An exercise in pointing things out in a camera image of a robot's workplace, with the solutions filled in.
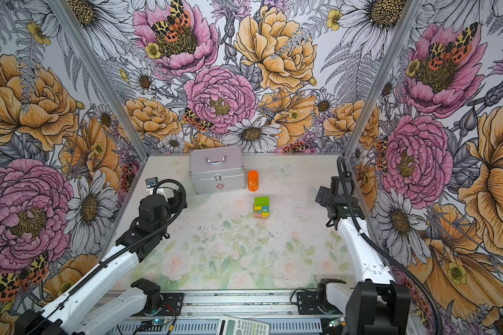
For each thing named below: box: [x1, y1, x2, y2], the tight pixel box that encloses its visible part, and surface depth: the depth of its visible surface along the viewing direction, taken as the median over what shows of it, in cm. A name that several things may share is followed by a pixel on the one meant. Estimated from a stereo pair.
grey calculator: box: [215, 314, 271, 335], surface depth 70 cm
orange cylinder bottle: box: [248, 170, 260, 192], surface depth 104 cm
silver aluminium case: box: [188, 145, 246, 195], surface depth 99 cm
